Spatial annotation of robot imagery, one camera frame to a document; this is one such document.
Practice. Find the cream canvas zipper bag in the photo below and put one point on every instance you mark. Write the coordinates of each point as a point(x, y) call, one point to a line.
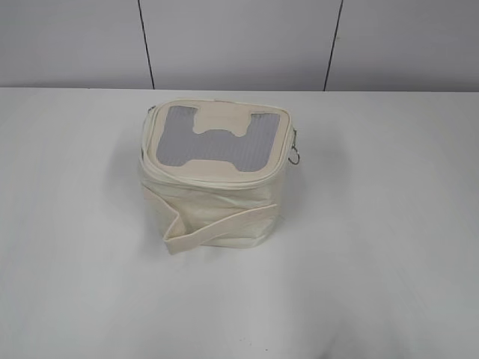
point(212, 171)

